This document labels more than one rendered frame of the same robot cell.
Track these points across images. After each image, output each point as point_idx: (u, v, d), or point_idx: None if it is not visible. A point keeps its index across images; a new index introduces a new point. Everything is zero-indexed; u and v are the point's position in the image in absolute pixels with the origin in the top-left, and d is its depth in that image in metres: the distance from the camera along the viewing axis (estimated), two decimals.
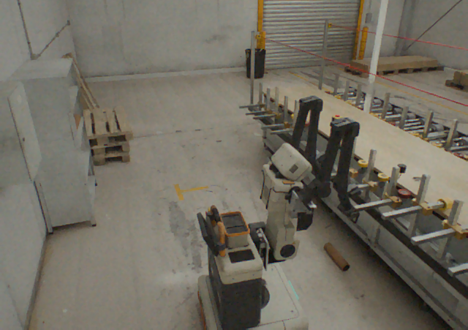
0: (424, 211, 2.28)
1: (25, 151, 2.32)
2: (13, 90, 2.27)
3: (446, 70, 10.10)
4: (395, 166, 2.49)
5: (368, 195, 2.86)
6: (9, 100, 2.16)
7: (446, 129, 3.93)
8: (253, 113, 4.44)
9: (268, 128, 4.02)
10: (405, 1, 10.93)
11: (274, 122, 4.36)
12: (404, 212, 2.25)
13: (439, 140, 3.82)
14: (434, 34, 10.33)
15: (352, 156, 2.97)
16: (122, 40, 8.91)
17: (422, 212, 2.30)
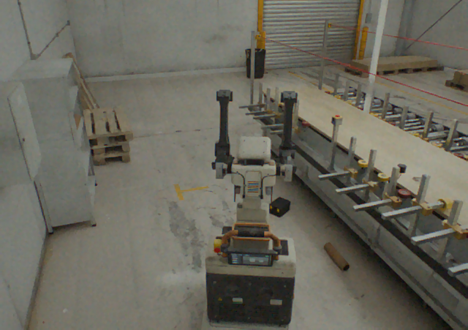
0: (424, 211, 2.28)
1: (25, 151, 2.32)
2: (13, 90, 2.27)
3: (446, 70, 10.10)
4: (395, 166, 2.49)
5: (368, 195, 2.86)
6: (9, 100, 2.16)
7: (446, 129, 3.93)
8: (253, 113, 4.44)
9: (268, 128, 4.02)
10: (405, 1, 10.93)
11: (274, 122, 4.36)
12: (404, 212, 2.25)
13: (439, 140, 3.82)
14: (434, 34, 10.33)
15: (352, 156, 2.97)
16: (122, 40, 8.91)
17: (422, 212, 2.30)
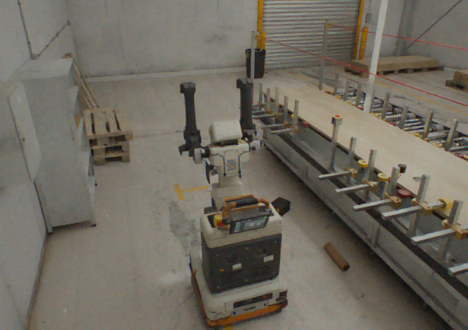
0: (424, 211, 2.28)
1: (25, 151, 2.32)
2: (13, 90, 2.27)
3: (446, 70, 10.10)
4: (395, 166, 2.49)
5: (368, 195, 2.86)
6: (9, 100, 2.16)
7: (446, 129, 3.93)
8: (253, 113, 4.44)
9: (268, 128, 4.02)
10: (405, 1, 10.93)
11: (274, 122, 4.36)
12: (404, 212, 2.25)
13: (439, 140, 3.82)
14: (434, 34, 10.33)
15: (352, 156, 2.97)
16: (122, 40, 8.91)
17: (422, 212, 2.30)
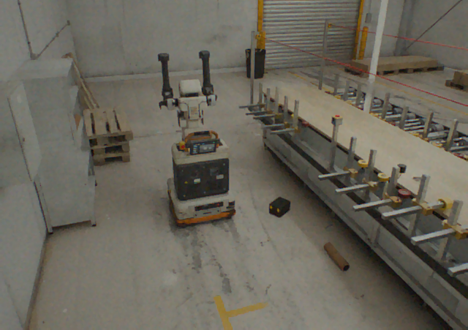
0: (424, 211, 2.28)
1: (25, 151, 2.32)
2: (13, 90, 2.27)
3: (446, 70, 10.10)
4: (395, 166, 2.49)
5: (368, 195, 2.86)
6: (9, 100, 2.16)
7: (446, 129, 3.93)
8: (253, 113, 4.44)
9: (268, 128, 4.02)
10: (405, 1, 10.93)
11: (274, 122, 4.36)
12: (404, 212, 2.25)
13: (439, 140, 3.82)
14: (434, 34, 10.33)
15: (352, 156, 2.97)
16: (122, 40, 8.91)
17: (422, 212, 2.30)
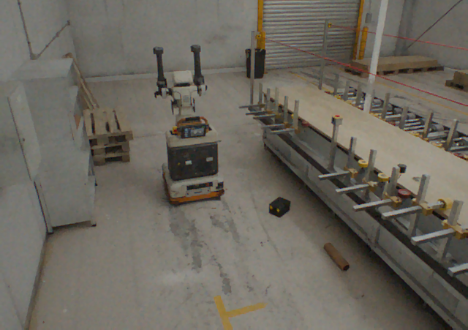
0: (424, 211, 2.28)
1: (25, 151, 2.32)
2: (13, 90, 2.27)
3: (446, 70, 10.10)
4: (395, 166, 2.49)
5: (368, 195, 2.86)
6: (9, 100, 2.16)
7: (446, 129, 3.93)
8: (253, 113, 4.44)
9: (268, 128, 4.02)
10: (405, 1, 10.93)
11: (274, 122, 4.36)
12: (404, 212, 2.25)
13: (439, 140, 3.82)
14: (434, 34, 10.33)
15: (352, 156, 2.97)
16: (122, 40, 8.91)
17: (422, 212, 2.30)
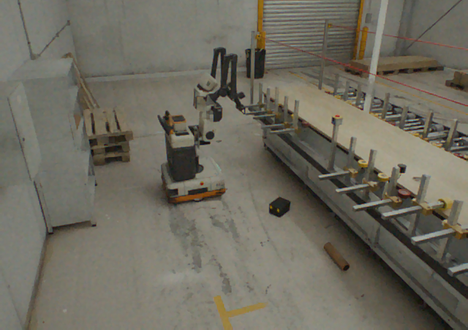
0: (424, 211, 2.28)
1: (25, 151, 2.32)
2: (13, 90, 2.27)
3: (446, 70, 10.10)
4: (395, 166, 2.49)
5: (368, 195, 2.86)
6: (9, 100, 2.16)
7: (446, 129, 3.93)
8: (253, 113, 4.44)
9: (268, 128, 4.02)
10: (405, 1, 10.93)
11: (274, 122, 4.36)
12: (404, 212, 2.25)
13: (439, 140, 3.82)
14: (434, 34, 10.33)
15: (352, 156, 2.97)
16: (122, 40, 8.91)
17: (422, 212, 2.30)
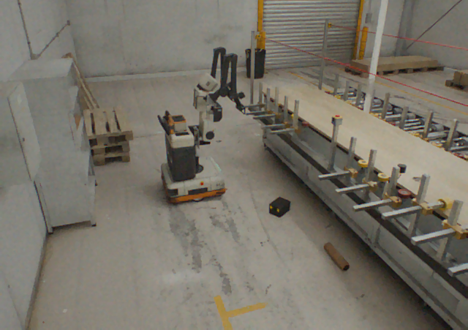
0: (424, 211, 2.28)
1: (25, 151, 2.32)
2: (13, 90, 2.27)
3: (446, 70, 10.10)
4: (395, 166, 2.49)
5: (368, 195, 2.86)
6: (9, 100, 2.16)
7: (446, 129, 3.93)
8: (253, 113, 4.44)
9: (268, 128, 4.02)
10: (405, 1, 10.93)
11: (274, 122, 4.36)
12: (404, 212, 2.25)
13: (439, 140, 3.82)
14: (434, 34, 10.33)
15: (352, 156, 2.97)
16: (122, 40, 8.91)
17: (422, 212, 2.30)
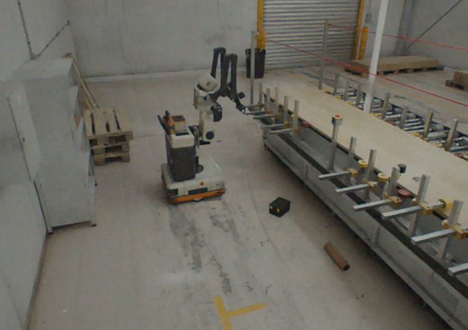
0: (424, 211, 2.28)
1: (25, 151, 2.32)
2: (13, 90, 2.27)
3: (446, 70, 10.10)
4: (395, 166, 2.49)
5: (368, 195, 2.86)
6: (9, 100, 2.16)
7: (446, 129, 3.93)
8: (253, 113, 4.44)
9: (268, 128, 4.02)
10: (405, 1, 10.93)
11: (274, 122, 4.36)
12: (404, 212, 2.25)
13: (439, 140, 3.82)
14: (434, 34, 10.33)
15: (352, 156, 2.97)
16: (122, 40, 8.91)
17: (422, 212, 2.30)
